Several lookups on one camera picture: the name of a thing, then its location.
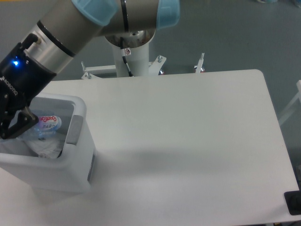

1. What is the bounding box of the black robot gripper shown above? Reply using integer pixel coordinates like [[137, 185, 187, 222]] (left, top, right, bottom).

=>
[[0, 43, 56, 139]]

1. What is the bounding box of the crushed clear plastic bottle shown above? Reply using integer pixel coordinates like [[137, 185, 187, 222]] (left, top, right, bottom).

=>
[[17, 108, 62, 141]]

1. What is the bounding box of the clear plastic bag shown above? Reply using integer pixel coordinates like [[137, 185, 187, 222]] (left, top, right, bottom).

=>
[[24, 137, 65, 159]]

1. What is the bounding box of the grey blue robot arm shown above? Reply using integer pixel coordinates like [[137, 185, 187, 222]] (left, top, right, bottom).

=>
[[0, 0, 180, 139]]

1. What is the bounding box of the white trash can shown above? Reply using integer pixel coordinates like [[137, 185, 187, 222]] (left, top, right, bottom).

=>
[[0, 93, 95, 193]]

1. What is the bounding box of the black device at table edge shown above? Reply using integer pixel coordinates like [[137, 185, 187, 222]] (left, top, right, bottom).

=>
[[284, 190, 301, 216]]

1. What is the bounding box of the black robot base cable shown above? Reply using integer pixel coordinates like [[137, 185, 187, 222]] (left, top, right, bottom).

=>
[[120, 36, 135, 78]]

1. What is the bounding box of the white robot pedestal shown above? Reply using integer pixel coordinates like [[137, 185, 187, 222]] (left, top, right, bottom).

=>
[[80, 35, 205, 80]]

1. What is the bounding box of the white frame at right edge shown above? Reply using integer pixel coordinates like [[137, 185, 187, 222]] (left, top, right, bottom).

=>
[[278, 80, 301, 126]]

